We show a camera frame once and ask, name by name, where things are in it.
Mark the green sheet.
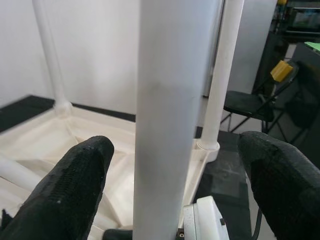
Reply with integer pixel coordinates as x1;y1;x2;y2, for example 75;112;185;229
303;41;320;53

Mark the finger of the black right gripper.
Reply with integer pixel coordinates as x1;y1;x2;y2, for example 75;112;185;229
102;227;135;240

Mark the black folding chair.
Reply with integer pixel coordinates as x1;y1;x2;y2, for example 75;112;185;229
222;59;316;143

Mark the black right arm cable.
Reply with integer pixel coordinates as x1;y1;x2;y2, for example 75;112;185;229
252;207;263;240

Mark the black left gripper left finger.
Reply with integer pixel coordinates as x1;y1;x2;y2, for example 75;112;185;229
0;135;115;240

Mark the black microwave oven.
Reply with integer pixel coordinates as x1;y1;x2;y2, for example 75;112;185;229
284;6;320;33

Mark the yellow block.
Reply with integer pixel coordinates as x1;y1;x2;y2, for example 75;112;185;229
269;59;295;83

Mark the white refrigerator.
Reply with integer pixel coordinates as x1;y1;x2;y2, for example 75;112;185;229
224;0;277;97

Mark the white plastic children table top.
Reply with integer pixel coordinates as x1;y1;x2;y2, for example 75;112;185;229
0;99;221;240

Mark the dark grey cabinet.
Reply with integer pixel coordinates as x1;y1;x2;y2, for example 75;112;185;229
252;31;320;141

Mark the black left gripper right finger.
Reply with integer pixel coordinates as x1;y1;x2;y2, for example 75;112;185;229
237;131;320;240

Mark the black tablecloth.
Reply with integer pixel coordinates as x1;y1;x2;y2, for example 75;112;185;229
0;94;253;240

